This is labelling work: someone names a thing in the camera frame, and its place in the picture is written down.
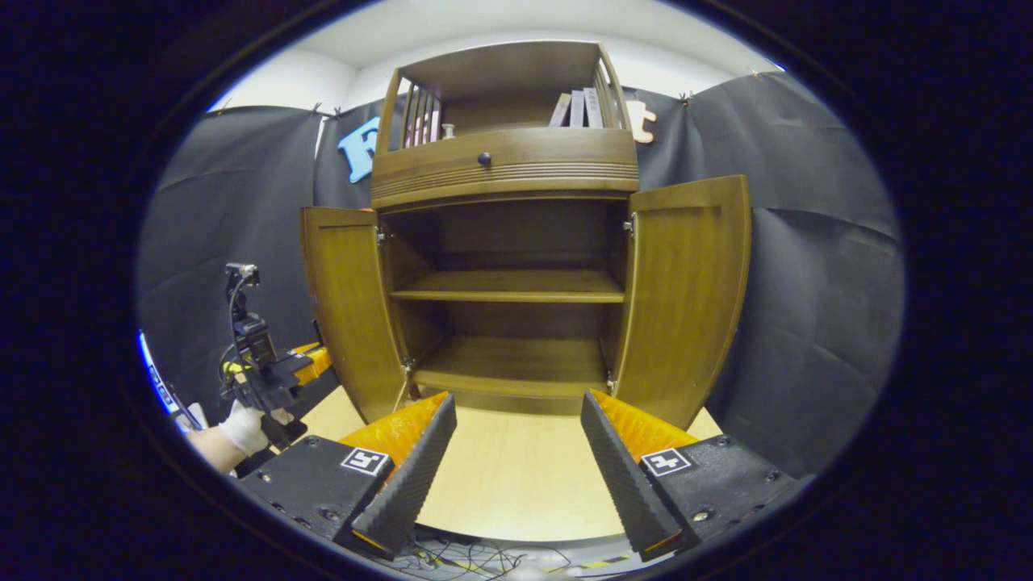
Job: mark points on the wooden double-door shoe cabinet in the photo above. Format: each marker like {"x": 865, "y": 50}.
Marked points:
{"x": 500, "y": 187}

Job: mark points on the black backdrop cloth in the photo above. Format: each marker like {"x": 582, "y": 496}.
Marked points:
{"x": 807, "y": 282}

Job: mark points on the white upright book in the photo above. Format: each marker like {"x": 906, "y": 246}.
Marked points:
{"x": 593, "y": 107}

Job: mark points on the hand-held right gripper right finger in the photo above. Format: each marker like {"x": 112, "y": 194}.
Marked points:
{"x": 621, "y": 484}

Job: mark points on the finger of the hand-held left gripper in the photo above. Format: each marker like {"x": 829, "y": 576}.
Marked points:
{"x": 313, "y": 363}

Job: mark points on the pink upright book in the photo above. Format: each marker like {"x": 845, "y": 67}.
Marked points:
{"x": 560, "y": 110}

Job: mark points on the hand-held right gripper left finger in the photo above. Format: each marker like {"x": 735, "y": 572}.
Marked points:
{"x": 411, "y": 484}

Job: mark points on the wooden cabinet drawer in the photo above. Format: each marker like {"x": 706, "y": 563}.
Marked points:
{"x": 524, "y": 153}

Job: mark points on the grey upright book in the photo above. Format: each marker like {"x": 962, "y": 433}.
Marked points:
{"x": 577, "y": 109}

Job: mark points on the blue white board edge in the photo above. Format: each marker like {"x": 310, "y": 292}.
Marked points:
{"x": 155, "y": 375}

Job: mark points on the wooden shoe cabinet door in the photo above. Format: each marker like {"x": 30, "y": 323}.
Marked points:
{"x": 686, "y": 298}
{"x": 351, "y": 315}

